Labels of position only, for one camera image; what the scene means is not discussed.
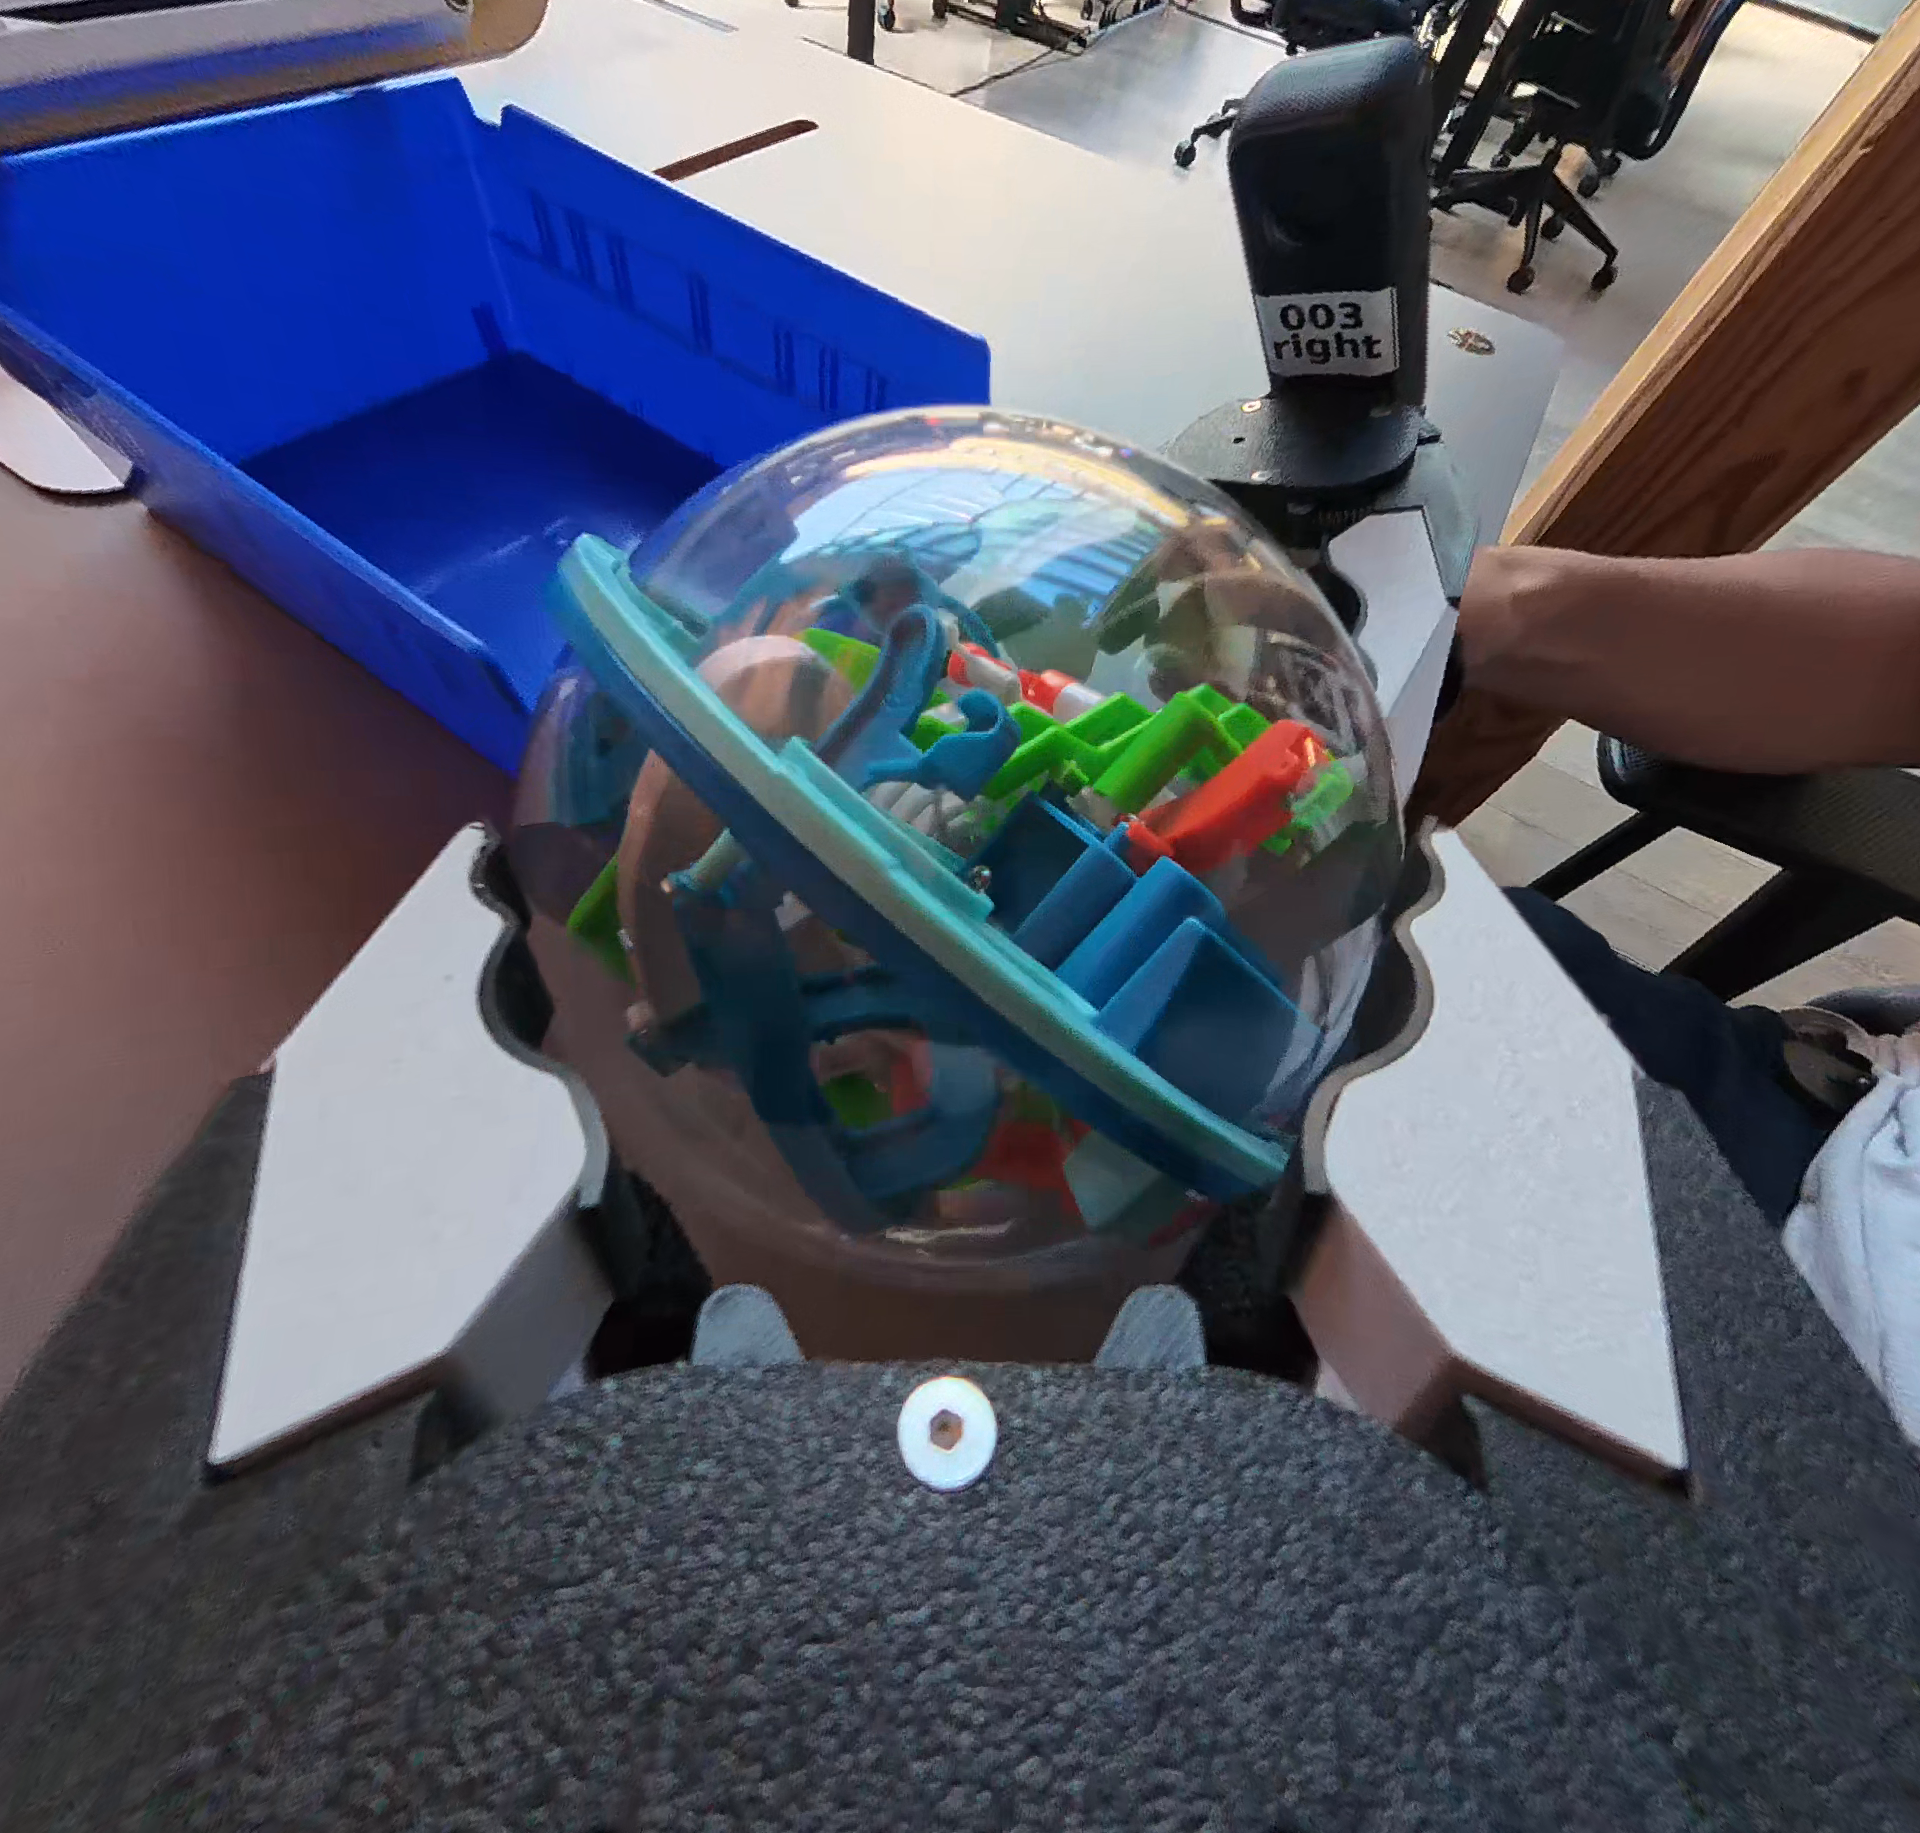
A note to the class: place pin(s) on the blue plastic bin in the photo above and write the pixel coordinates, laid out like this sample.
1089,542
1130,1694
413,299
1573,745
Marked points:
376,363

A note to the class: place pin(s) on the white cloth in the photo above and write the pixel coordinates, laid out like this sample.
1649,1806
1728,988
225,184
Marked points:
1866,1233

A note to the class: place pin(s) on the wooden table leg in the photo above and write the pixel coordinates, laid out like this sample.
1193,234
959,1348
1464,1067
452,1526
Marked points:
1726,377

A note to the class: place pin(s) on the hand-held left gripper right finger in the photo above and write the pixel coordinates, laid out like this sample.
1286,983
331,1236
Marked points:
1500,1187

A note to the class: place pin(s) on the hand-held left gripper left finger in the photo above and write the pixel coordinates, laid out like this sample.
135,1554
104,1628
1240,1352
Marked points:
405,1187

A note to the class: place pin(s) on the person's leg in dark trousers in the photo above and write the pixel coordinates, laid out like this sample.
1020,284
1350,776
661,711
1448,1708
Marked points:
1666,1023

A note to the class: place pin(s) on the person's right forearm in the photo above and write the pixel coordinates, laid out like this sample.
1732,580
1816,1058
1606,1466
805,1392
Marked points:
1695,657

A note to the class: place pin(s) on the black chair armrest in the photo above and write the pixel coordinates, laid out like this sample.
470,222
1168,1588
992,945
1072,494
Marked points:
1771,813

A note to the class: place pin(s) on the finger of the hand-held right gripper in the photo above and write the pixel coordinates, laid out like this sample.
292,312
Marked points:
1402,618

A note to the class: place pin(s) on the clear plastic maze ball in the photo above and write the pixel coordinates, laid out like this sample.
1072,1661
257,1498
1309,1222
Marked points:
960,843

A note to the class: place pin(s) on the silver metal case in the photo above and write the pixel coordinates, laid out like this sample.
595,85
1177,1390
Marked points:
225,33

